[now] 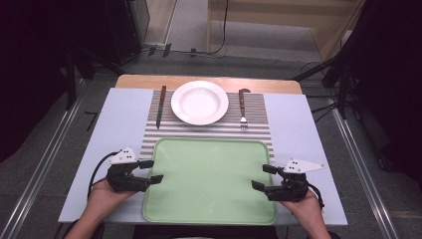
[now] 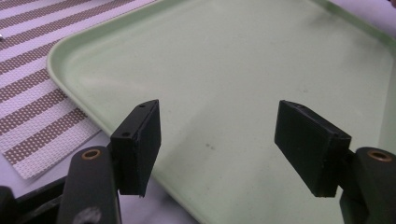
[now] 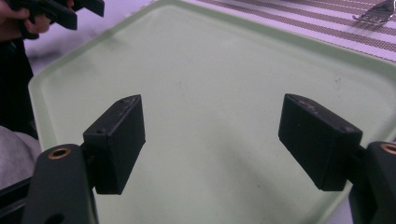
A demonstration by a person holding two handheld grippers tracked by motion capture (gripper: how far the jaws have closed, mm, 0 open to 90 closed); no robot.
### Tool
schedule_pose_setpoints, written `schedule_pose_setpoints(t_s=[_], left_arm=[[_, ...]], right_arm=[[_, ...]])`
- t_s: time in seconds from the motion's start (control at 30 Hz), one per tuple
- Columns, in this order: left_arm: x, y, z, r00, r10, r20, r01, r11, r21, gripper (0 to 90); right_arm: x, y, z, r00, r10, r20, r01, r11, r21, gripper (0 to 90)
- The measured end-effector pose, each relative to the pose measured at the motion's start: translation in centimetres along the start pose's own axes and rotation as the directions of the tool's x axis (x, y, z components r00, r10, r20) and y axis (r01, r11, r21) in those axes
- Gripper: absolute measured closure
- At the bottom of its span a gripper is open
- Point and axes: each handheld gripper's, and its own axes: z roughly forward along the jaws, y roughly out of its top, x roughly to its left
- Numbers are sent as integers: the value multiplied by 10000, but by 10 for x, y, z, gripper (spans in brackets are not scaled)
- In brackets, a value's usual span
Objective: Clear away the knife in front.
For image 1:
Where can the green tray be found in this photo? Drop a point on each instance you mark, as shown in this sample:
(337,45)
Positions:
(209,186)

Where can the metal floor rail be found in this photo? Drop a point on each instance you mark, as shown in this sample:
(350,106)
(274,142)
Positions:
(365,172)
(36,172)

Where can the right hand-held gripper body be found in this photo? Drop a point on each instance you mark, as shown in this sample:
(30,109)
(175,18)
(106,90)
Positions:
(290,191)

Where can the dark curtain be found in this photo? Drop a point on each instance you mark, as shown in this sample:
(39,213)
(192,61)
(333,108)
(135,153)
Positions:
(391,83)
(33,66)

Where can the light wooden shelf unit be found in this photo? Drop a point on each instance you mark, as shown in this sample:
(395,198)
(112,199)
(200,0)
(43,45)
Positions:
(285,20)

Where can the person's right hand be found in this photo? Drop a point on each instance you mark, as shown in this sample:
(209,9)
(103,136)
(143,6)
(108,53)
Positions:
(307,207)

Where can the person's left hand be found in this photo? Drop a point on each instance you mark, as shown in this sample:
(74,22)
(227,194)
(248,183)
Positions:
(106,199)

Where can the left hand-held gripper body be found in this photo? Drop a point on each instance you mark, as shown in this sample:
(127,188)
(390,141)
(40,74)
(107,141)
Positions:
(127,181)

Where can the black cabinet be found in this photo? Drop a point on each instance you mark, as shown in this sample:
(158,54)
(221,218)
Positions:
(127,30)

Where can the person's dark clothing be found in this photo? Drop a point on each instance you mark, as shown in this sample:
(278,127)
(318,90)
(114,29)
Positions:
(205,232)

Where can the white plate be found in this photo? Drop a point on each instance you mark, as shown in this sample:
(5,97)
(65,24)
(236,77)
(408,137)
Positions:
(199,103)

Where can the striped placemat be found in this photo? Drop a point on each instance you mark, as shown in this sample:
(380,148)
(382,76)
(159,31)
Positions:
(212,131)

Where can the pale blue table board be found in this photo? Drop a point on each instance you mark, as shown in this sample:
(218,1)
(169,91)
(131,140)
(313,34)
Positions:
(119,126)

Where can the black metal stand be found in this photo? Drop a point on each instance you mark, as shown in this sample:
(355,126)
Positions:
(341,83)
(70,83)

